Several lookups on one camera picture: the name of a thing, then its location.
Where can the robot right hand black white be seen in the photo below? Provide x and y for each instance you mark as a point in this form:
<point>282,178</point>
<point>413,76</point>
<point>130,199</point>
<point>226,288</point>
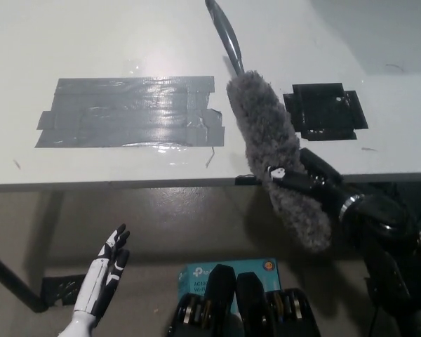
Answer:
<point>315,182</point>

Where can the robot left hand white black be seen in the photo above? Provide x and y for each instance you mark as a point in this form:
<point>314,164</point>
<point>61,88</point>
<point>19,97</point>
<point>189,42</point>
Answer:
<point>105,274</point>

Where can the black robot torso blocks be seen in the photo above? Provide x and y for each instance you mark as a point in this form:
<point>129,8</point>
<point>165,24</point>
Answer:
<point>245,309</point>

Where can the small black edge tape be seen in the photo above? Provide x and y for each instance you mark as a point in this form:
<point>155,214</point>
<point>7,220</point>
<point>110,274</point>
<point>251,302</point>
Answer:
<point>245,180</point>

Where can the black tape patch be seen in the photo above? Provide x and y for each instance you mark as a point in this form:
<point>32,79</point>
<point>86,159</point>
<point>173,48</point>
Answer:
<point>322,112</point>

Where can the black table leg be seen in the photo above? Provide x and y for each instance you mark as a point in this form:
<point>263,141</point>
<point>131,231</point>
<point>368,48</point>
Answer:
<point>15,281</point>

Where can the teal router box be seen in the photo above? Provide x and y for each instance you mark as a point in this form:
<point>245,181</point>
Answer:
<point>196,277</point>

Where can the grey duct tape patch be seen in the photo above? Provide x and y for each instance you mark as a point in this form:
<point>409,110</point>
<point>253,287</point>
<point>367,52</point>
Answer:
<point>126,112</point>

